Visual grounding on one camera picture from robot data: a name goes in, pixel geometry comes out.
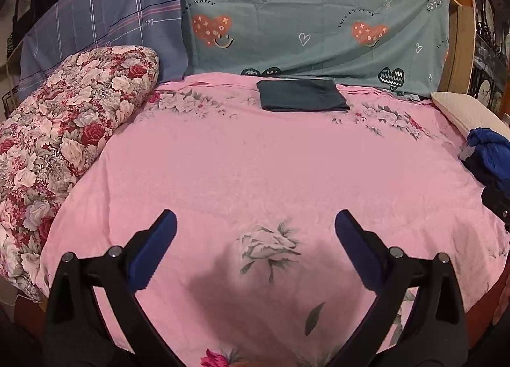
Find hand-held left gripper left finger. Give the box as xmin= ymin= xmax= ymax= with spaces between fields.
xmin=43 ymin=209 xmax=185 ymax=367

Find white pillow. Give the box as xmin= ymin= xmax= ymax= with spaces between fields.
xmin=430 ymin=90 xmax=510 ymax=141

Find dark shelf with round plates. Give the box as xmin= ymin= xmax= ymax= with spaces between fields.
xmin=472 ymin=0 xmax=510 ymax=114

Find blue plaid cloth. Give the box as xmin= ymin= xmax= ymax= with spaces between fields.
xmin=18 ymin=0 xmax=191 ymax=104

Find dark cloth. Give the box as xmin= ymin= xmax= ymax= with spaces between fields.
xmin=464 ymin=155 xmax=510 ymax=233

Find teal heart-print cloth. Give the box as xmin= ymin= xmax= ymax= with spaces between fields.
xmin=180 ymin=0 xmax=451 ymax=97

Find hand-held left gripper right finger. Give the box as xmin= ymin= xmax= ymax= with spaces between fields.
xmin=324 ymin=209 xmax=470 ymax=367

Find pink floral bedsheet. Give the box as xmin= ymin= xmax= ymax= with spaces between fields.
xmin=40 ymin=71 xmax=510 ymax=367

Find red white floral quilt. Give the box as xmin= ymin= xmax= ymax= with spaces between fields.
xmin=0 ymin=45 xmax=160 ymax=304

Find dark grey pants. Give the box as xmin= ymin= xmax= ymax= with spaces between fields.
xmin=257 ymin=79 xmax=351 ymax=113

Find wooden bed frame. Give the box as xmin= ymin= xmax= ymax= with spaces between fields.
xmin=428 ymin=0 xmax=477 ymax=95

